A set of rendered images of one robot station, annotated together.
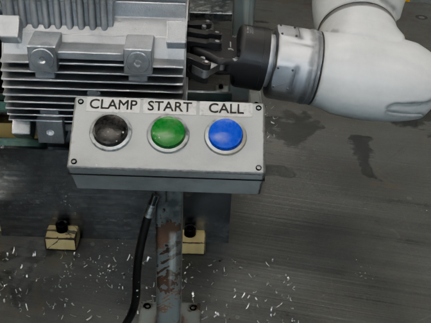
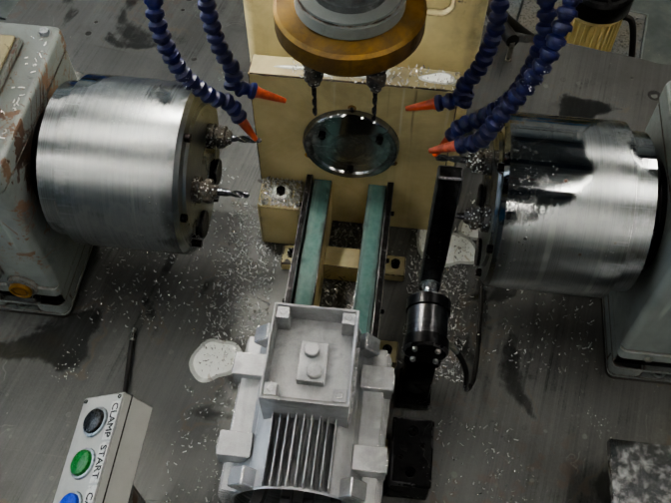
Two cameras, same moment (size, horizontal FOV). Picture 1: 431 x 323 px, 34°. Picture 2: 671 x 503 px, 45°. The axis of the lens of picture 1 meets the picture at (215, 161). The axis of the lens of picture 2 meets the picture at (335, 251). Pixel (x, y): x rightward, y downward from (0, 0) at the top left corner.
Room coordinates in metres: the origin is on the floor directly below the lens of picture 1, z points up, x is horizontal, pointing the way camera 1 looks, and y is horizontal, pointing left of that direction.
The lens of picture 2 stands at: (0.84, -0.21, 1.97)
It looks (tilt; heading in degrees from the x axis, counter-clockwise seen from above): 57 degrees down; 98
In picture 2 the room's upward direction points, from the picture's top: straight up
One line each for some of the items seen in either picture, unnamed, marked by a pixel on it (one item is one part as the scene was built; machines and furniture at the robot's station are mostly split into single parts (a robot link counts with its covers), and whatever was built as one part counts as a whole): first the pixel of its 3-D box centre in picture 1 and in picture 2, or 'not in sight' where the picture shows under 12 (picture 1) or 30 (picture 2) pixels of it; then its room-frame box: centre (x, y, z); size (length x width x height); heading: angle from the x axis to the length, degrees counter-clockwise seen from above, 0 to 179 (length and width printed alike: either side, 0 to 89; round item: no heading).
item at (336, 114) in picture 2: not in sight; (350, 147); (0.75, 0.59, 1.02); 0.15 x 0.02 x 0.15; 1
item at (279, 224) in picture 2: not in sight; (283, 210); (0.64, 0.57, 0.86); 0.07 x 0.06 x 0.12; 1
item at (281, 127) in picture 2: not in sight; (354, 134); (0.75, 0.66, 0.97); 0.30 x 0.11 x 0.34; 1
